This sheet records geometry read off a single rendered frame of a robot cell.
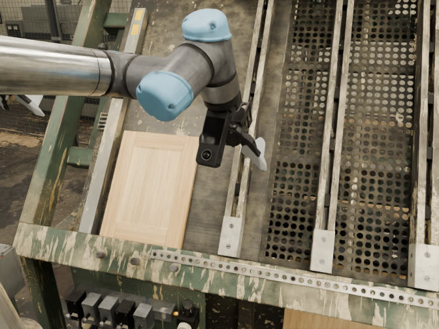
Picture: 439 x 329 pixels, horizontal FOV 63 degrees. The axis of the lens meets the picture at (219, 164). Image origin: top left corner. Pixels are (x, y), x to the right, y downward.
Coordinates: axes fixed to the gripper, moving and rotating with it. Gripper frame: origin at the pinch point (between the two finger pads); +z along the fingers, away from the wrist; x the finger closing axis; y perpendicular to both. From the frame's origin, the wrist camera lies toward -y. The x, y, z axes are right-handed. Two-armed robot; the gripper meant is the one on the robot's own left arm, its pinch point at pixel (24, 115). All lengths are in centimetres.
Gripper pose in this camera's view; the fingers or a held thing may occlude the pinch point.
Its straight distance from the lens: 122.4
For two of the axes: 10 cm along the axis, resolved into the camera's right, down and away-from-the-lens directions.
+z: 1.9, 6.3, 7.5
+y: 3.6, -7.6, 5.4
